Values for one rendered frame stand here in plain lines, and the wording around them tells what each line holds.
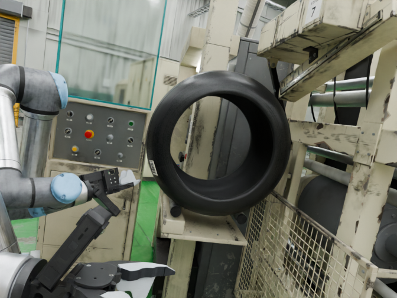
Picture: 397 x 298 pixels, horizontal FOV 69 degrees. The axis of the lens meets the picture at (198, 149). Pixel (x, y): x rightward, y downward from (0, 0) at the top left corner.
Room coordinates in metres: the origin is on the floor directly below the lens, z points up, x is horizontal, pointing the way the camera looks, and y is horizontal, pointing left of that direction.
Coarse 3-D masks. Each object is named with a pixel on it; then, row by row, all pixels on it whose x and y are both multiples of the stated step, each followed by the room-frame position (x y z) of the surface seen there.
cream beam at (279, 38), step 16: (304, 0) 1.08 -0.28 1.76; (336, 0) 0.92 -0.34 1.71; (352, 0) 0.93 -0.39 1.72; (368, 0) 0.94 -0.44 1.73; (288, 16) 1.19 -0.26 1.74; (304, 16) 1.04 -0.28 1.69; (320, 16) 0.93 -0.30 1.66; (336, 16) 0.92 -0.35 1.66; (352, 16) 0.93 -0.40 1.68; (272, 32) 1.33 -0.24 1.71; (288, 32) 1.15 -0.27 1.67; (304, 32) 1.03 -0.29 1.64; (320, 32) 1.01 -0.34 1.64; (336, 32) 0.98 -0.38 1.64; (352, 32) 0.95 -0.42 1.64; (272, 48) 1.32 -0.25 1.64; (288, 48) 1.27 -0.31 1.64
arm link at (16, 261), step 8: (0, 256) 0.35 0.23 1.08; (8, 256) 0.35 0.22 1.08; (16, 256) 0.36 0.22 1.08; (24, 256) 0.36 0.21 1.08; (32, 256) 0.38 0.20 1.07; (0, 264) 0.34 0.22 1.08; (8, 264) 0.34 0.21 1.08; (16, 264) 0.34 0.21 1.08; (24, 264) 0.35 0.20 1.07; (0, 272) 0.33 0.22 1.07; (8, 272) 0.33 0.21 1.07; (16, 272) 0.33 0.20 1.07; (0, 280) 0.32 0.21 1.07; (8, 280) 0.33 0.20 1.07; (0, 288) 0.32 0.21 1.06; (8, 288) 0.32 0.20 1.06; (0, 296) 0.32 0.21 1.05; (8, 296) 0.32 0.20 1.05
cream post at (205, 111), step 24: (216, 0) 1.49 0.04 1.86; (216, 24) 1.49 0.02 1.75; (216, 48) 1.50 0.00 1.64; (216, 96) 1.50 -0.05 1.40; (192, 120) 1.54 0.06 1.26; (216, 120) 1.51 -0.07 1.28; (192, 144) 1.49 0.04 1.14; (192, 168) 1.49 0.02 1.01; (168, 264) 1.52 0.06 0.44; (168, 288) 1.49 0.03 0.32
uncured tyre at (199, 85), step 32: (192, 96) 1.08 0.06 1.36; (224, 96) 1.39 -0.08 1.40; (256, 96) 1.11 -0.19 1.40; (160, 128) 1.06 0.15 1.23; (256, 128) 1.41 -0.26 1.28; (288, 128) 1.17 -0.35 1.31; (160, 160) 1.07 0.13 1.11; (256, 160) 1.41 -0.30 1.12; (192, 192) 1.08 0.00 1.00; (224, 192) 1.37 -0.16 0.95; (256, 192) 1.12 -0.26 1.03
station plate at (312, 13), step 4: (312, 0) 1.01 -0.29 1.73; (316, 0) 0.98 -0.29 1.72; (320, 0) 0.95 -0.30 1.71; (308, 4) 1.03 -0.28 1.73; (312, 4) 1.00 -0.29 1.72; (316, 4) 0.97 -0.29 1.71; (320, 4) 0.95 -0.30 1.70; (308, 8) 1.02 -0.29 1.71; (312, 8) 1.00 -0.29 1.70; (316, 8) 0.97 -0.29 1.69; (320, 8) 0.94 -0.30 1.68; (308, 12) 1.02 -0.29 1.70; (312, 12) 0.99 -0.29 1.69; (316, 12) 0.96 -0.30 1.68; (308, 16) 1.01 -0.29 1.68; (312, 16) 0.98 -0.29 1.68; (316, 16) 0.96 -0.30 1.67; (308, 20) 1.00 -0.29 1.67; (312, 20) 0.98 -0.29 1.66; (304, 24) 1.03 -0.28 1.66
